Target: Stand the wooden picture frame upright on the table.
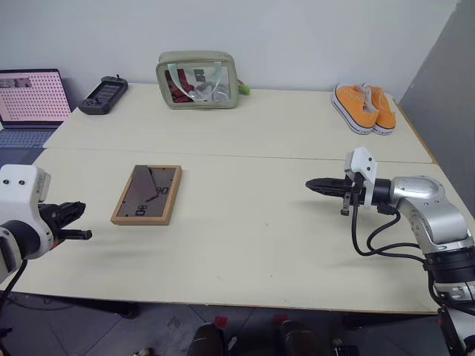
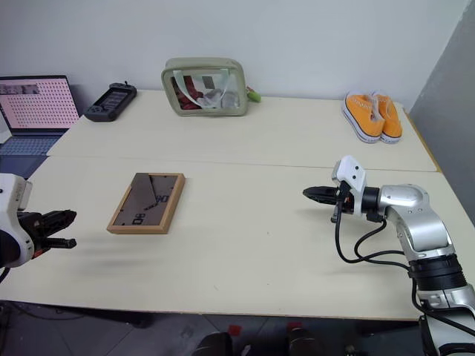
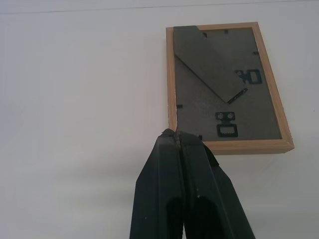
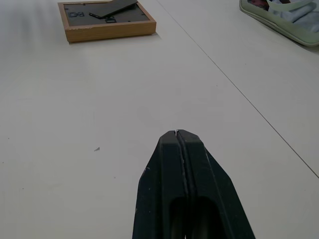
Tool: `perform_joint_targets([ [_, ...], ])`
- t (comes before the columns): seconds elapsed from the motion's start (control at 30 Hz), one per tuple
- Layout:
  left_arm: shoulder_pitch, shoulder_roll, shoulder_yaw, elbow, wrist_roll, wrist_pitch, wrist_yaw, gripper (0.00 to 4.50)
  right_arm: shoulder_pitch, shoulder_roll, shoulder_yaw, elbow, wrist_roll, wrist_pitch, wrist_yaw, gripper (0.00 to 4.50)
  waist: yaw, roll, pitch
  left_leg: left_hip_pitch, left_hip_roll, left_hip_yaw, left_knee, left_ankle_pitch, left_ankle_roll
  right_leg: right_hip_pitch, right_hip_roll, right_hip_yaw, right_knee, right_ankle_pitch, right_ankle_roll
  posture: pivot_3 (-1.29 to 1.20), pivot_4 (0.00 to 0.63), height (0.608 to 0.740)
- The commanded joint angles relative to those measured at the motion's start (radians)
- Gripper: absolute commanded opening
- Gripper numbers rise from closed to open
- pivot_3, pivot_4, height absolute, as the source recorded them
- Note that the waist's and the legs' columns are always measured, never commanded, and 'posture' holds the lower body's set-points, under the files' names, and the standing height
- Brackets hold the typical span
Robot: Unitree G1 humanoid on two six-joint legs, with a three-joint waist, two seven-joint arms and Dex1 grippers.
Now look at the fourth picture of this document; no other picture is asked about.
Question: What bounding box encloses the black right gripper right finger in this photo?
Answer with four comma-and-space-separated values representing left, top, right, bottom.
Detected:
176, 129, 256, 239

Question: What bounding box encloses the pale green tray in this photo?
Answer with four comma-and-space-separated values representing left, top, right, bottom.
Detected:
239, 0, 319, 47

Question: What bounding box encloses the light blue cloth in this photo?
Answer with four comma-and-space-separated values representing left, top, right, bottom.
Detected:
266, 0, 319, 23

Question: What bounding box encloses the wooden picture frame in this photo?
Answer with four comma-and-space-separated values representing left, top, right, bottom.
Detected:
57, 0, 157, 43

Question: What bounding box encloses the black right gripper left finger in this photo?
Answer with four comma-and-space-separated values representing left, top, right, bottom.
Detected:
132, 130, 190, 239

